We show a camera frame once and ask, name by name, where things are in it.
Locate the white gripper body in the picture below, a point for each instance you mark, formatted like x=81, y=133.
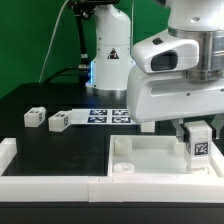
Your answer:
x=168, y=96

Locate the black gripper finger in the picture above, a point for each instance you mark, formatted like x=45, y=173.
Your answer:
x=178, y=124
x=218, y=124

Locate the white square tabletop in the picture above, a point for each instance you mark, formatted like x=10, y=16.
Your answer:
x=159, y=155

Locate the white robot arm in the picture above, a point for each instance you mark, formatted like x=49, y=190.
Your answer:
x=202, y=21

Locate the white base sheet with tags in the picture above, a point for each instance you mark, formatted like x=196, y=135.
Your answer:
x=100, y=117

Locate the white U-shaped obstacle fence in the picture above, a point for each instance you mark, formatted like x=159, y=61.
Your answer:
x=201, y=188

